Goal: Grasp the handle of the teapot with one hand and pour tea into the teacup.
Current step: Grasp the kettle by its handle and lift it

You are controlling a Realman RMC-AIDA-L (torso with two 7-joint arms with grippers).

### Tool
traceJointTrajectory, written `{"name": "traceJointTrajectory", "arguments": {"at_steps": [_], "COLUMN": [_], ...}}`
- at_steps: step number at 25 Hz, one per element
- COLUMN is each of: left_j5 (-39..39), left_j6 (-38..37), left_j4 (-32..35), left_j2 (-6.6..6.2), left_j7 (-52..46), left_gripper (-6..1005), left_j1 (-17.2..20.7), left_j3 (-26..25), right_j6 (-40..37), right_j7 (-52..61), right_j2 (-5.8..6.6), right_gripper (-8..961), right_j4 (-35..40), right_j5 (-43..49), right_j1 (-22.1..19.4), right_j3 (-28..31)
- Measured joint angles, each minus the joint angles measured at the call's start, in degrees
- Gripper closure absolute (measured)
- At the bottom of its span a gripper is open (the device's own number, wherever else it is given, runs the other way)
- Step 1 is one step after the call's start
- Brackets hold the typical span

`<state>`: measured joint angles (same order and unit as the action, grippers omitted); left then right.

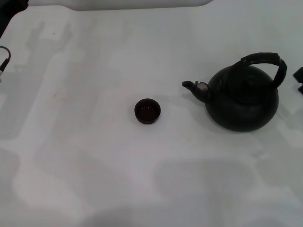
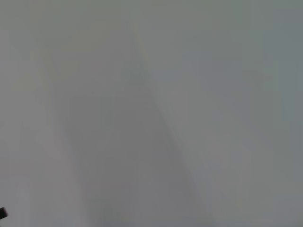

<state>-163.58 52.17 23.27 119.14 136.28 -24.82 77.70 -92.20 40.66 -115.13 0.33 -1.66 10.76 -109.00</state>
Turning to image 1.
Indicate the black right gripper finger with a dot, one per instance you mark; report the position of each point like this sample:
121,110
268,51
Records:
300,89
299,75

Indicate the white rounded board edge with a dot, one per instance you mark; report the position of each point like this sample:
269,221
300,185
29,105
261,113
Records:
118,4

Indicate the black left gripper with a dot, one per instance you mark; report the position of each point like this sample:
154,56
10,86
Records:
10,14

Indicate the small dark round teacup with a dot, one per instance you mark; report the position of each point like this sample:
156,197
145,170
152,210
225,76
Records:
148,112

